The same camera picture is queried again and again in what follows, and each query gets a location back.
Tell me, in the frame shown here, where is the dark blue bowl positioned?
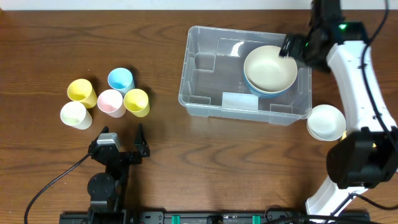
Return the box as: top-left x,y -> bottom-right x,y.
243,74 -> 288,98

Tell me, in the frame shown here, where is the yellow cup left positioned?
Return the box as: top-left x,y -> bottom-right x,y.
67,78 -> 97,108

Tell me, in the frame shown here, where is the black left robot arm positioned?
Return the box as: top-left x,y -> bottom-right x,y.
87,124 -> 150,212

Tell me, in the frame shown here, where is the black cable left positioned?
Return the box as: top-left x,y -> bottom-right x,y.
24,152 -> 93,224

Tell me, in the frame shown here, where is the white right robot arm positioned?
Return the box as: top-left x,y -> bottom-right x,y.
280,0 -> 397,223

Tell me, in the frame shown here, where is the white small bowl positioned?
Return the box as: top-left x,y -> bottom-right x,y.
307,105 -> 346,141

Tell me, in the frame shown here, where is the beige bowl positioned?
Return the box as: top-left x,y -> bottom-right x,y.
243,45 -> 298,93

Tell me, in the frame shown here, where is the pink cup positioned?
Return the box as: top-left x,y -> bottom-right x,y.
97,89 -> 126,118

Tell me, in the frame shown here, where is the yellow cup right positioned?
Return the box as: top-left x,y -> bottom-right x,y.
123,88 -> 150,118

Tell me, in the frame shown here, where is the yellow small bowl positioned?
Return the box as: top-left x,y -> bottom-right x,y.
339,131 -> 347,142

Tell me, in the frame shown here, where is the clear plastic storage bin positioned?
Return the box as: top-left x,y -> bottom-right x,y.
178,26 -> 312,126

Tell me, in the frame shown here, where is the white cup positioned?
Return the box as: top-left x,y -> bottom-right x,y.
60,101 -> 93,130

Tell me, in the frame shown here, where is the light blue cup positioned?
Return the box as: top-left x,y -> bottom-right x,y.
108,68 -> 135,96

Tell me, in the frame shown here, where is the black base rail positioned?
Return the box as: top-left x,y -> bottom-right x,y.
58,210 -> 373,224

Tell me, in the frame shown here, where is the yellow cup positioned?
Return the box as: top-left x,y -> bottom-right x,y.
123,88 -> 150,118
67,78 -> 97,108

